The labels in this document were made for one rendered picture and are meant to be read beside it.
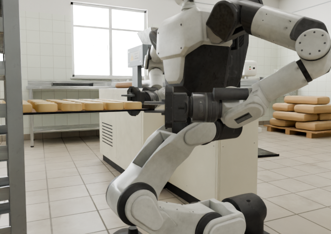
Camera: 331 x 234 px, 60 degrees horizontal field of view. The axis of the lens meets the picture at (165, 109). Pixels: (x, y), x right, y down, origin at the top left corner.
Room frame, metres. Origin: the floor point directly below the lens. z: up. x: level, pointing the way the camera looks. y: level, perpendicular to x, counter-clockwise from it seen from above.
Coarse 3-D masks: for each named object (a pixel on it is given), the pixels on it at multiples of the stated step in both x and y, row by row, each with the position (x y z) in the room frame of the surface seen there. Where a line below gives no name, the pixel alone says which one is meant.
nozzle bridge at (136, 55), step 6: (132, 48) 2.41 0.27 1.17; (138, 48) 2.30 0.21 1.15; (144, 48) 2.24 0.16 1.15; (132, 54) 2.41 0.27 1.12; (138, 54) 2.30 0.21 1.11; (144, 54) 2.24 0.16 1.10; (132, 60) 2.41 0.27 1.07; (138, 60) 2.30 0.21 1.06; (132, 66) 2.42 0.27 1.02; (138, 66) 2.33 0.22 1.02; (132, 72) 2.42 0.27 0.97; (138, 72) 2.33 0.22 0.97; (132, 78) 2.42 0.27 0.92; (138, 78) 2.33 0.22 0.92; (132, 84) 2.42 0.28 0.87; (138, 84) 2.33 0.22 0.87
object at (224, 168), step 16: (256, 128) 1.86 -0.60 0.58; (208, 144) 1.80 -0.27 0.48; (224, 144) 1.74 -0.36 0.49; (240, 144) 1.80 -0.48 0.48; (256, 144) 1.87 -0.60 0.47; (192, 160) 1.96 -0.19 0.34; (208, 160) 1.80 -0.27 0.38; (224, 160) 1.74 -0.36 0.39; (240, 160) 1.80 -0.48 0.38; (256, 160) 1.87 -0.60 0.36; (176, 176) 2.15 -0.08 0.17; (192, 176) 1.96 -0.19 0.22; (208, 176) 1.79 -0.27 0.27; (224, 176) 1.74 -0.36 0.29; (240, 176) 1.80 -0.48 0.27; (256, 176) 1.87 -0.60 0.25; (176, 192) 2.21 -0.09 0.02; (192, 192) 1.96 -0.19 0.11; (208, 192) 1.79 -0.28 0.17; (224, 192) 1.74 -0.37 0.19; (240, 192) 1.80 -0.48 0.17; (256, 192) 1.87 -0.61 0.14
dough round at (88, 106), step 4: (84, 104) 0.75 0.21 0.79; (88, 104) 0.73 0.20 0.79; (92, 104) 0.73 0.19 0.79; (96, 104) 0.74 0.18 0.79; (100, 104) 0.74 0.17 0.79; (84, 108) 0.75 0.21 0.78; (88, 108) 0.73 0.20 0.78; (92, 108) 0.73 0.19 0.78; (96, 108) 0.74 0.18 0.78; (100, 108) 0.74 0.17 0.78
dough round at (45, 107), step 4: (36, 104) 0.68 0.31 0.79; (40, 104) 0.68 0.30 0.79; (44, 104) 0.68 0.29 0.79; (48, 104) 0.68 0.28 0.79; (52, 104) 0.69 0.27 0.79; (56, 104) 0.70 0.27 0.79; (36, 108) 0.68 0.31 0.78; (40, 108) 0.68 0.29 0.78; (44, 108) 0.68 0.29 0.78; (48, 108) 0.68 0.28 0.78; (52, 108) 0.68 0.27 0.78; (56, 108) 0.70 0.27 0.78
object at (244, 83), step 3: (252, 78) 1.88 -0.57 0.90; (255, 78) 1.86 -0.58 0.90; (258, 78) 1.84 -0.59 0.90; (261, 78) 1.83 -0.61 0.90; (240, 81) 1.98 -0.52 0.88; (243, 81) 1.95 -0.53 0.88; (246, 81) 1.93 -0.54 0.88; (249, 81) 1.91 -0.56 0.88; (252, 81) 1.88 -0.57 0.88; (255, 81) 1.86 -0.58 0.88; (240, 84) 1.98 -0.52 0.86; (243, 84) 1.95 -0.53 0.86; (246, 84) 1.93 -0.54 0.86; (249, 84) 1.91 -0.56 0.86; (252, 84) 1.88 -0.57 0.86; (240, 87) 1.98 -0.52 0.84; (243, 87) 1.95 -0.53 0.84; (246, 87) 1.93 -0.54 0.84; (249, 87) 1.91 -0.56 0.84
